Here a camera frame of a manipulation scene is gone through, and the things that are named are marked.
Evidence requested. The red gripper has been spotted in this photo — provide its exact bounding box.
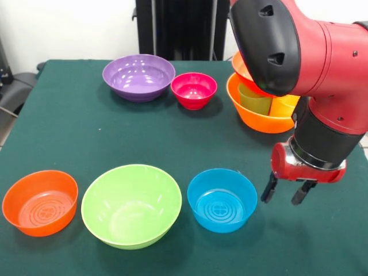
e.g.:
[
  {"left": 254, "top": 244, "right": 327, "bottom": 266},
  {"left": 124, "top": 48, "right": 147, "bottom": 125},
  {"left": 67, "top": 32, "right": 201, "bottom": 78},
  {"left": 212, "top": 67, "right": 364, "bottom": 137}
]
[{"left": 260, "top": 140, "right": 347, "bottom": 205}]

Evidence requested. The blue bowl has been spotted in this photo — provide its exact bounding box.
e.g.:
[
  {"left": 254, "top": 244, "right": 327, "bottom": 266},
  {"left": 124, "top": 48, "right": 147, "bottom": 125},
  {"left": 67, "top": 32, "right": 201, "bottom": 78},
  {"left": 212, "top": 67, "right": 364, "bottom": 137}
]
[{"left": 187, "top": 168, "right": 258, "bottom": 234}]

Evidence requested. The large orange bowl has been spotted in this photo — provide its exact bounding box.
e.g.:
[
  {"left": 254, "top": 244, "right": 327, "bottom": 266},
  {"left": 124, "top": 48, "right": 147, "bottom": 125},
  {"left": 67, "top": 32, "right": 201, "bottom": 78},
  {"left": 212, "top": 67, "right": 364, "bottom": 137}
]
[{"left": 226, "top": 73, "right": 301, "bottom": 135}]

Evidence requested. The yellow cup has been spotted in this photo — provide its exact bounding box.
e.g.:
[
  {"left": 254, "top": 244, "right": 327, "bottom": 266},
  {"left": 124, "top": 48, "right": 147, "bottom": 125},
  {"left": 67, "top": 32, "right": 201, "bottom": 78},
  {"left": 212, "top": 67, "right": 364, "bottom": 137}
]
[{"left": 269, "top": 94, "right": 301, "bottom": 118}]

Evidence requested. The green cup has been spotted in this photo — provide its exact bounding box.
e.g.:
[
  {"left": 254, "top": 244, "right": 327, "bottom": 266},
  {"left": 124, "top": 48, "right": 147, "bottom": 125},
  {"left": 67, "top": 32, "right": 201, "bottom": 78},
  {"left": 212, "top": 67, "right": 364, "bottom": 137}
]
[{"left": 237, "top": 83, "right": 273, "bottom": 116}]

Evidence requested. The wide red bowl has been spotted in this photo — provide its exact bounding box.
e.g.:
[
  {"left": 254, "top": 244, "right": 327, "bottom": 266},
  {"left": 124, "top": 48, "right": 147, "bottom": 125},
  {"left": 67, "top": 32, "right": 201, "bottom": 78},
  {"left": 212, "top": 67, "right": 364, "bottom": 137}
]
[{"left": 231, "top": 51, "right": 271, "bottom": 97}]

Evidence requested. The pink bowl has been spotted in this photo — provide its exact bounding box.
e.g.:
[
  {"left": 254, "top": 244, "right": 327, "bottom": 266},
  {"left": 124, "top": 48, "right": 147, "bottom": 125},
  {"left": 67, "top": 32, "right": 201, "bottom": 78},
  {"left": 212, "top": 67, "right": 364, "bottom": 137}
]
[{"left": 170, "top": 72, "right": 218, "bottom": 110}]

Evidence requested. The dark green table cloth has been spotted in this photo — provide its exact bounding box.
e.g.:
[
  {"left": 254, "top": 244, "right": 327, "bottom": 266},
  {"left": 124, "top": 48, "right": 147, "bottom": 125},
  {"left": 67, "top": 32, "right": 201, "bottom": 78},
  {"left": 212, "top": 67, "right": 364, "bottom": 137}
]
[{"left": 0, "top": 59, "right": 368, "bottom": 276}]

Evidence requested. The green bowl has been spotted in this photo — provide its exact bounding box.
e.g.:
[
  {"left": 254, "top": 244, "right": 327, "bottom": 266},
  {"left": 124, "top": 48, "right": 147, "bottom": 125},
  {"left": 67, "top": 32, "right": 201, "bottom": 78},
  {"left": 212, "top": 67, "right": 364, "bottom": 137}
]
[{"left": 80, "top": 164, "right": 183, "bottom": 250}]

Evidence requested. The purple bowl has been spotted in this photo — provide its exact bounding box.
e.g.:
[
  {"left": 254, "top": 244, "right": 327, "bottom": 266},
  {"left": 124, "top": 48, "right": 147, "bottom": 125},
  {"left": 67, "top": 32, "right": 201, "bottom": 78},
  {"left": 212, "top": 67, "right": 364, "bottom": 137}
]
[{"left": 102, "top": 54, "right": 176, "bottom": 103}]

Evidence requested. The small orange bowl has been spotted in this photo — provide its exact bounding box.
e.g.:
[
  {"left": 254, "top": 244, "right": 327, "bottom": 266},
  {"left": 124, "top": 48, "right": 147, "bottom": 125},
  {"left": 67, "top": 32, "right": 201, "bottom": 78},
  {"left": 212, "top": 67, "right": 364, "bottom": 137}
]
[{"left": 2, "top": 170, "right": 79, "bottom": 237}]

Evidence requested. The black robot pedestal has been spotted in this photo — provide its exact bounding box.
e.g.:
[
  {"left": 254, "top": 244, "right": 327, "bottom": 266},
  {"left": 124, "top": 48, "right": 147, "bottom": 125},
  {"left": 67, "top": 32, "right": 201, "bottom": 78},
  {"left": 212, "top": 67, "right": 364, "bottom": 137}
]
[{"left": 132, "top": 0, "right": 233, "bottom": 61}]

